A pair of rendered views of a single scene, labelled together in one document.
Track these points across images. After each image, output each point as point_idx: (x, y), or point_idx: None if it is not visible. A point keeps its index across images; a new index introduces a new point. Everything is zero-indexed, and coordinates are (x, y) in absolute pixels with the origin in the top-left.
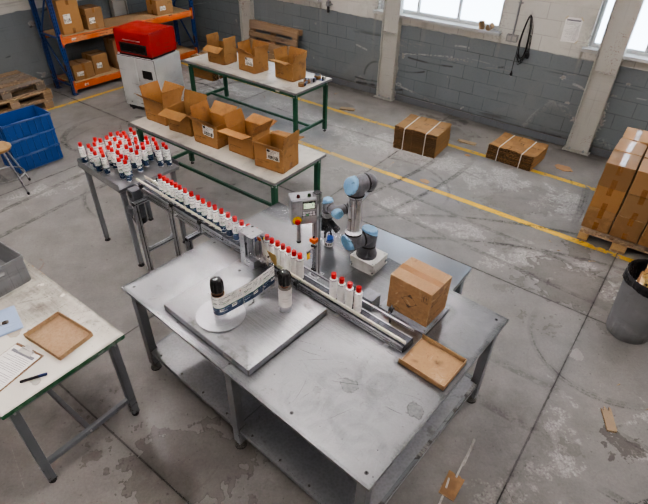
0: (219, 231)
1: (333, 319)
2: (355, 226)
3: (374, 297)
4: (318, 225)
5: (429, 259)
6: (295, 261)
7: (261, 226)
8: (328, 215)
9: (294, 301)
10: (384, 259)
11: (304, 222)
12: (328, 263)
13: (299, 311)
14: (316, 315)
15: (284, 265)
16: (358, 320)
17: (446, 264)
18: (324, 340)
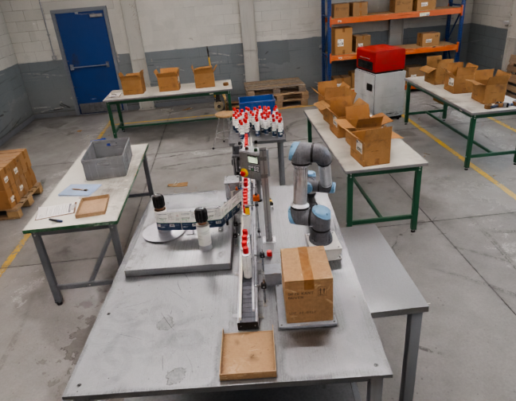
0: None
1: (229, 275)
2: (296, 197)
3: (271, 272)
4: (263, 184)
5: (390, 276)
6: None
7: (283, 193)
8: None
9: (217, 247)
10: (335, 252)
11: (250, 177)
12: (291, 237)
13: (209, 255)
14: (216, 262)
15: None
16: (238, 283)
17: (402, 289)
18: (201, 285)
